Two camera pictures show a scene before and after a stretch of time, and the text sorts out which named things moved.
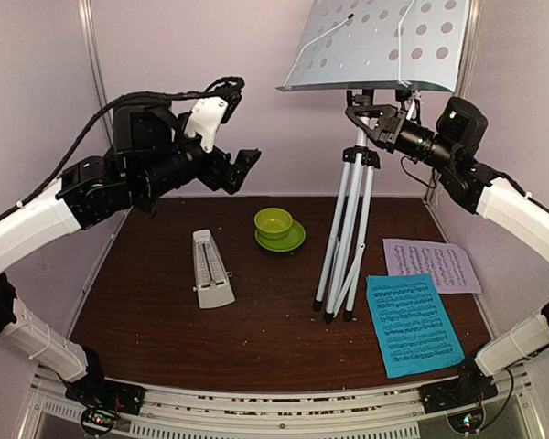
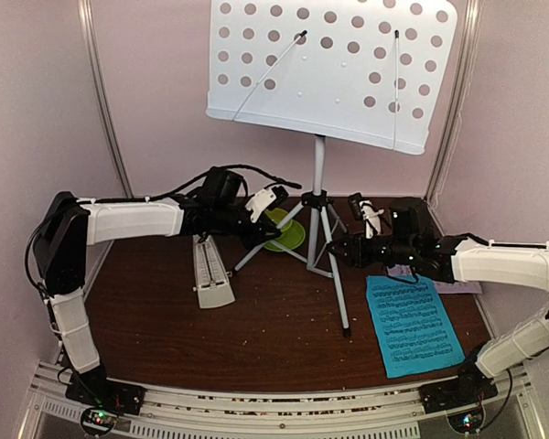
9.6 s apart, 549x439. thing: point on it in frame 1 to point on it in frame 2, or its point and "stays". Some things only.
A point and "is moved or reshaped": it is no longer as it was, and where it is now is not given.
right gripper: [391, 122] to [357, 255]
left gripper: [215, 176] to [255, 240]
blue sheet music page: [413, 329] stays
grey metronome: [213, 285] stays
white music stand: [357, 46] is moved or reshaped
